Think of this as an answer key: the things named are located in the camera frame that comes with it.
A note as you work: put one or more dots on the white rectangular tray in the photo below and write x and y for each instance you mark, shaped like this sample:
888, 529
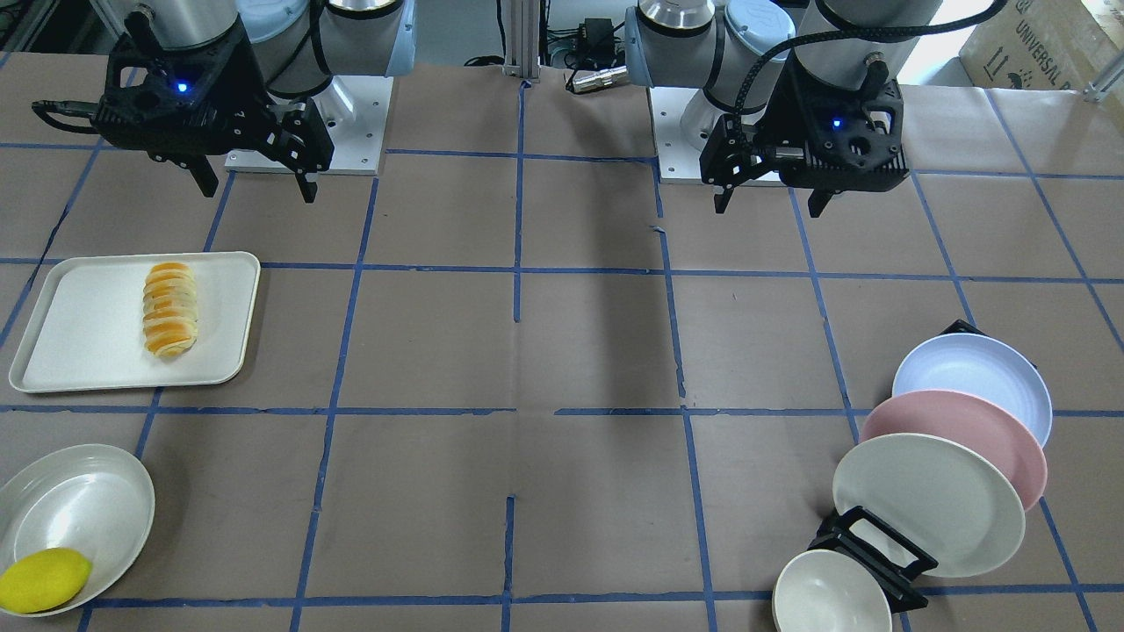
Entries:
85, 334

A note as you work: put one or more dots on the black dish rack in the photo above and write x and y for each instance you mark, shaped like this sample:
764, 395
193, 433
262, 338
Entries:
891, 558

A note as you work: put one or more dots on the light blue plate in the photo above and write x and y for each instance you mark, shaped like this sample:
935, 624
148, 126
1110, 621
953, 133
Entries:
984, 367

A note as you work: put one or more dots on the pink plate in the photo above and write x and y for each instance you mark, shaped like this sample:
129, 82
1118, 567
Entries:
972, 422

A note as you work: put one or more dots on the small cream bowl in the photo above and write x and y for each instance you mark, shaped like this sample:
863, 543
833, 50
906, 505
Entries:
822, 590

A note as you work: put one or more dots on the cardboard box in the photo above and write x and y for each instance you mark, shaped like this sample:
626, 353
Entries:
1044, 45

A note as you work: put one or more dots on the black power adapter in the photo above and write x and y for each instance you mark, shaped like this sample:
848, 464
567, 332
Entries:
596, 40

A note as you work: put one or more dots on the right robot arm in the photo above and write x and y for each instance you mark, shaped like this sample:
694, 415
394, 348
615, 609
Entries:
301, 45

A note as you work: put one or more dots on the orange striped bread loaf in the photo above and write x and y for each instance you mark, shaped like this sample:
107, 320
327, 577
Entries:
170, 309

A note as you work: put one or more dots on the cream white plate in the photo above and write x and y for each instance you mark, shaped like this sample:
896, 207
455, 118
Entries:
945, 498

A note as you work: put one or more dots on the silver metal cylinder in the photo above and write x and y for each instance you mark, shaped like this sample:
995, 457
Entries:
599, 80

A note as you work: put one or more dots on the yellow lemon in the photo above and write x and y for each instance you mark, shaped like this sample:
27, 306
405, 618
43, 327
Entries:
44, 580

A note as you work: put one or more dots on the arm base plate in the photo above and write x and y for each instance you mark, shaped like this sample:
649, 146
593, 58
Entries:
355, 109
682, 119

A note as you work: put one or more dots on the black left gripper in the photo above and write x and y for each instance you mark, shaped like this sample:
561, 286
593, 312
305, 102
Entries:
776, 112

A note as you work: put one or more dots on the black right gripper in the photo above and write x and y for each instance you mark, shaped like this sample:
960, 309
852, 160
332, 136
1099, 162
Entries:
248, 95

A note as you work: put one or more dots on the aluminium frame post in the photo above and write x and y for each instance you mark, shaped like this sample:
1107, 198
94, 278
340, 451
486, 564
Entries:
522, 35

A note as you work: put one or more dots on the white shallow bowl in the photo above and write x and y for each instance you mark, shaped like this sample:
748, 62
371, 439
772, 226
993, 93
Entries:
94, 498

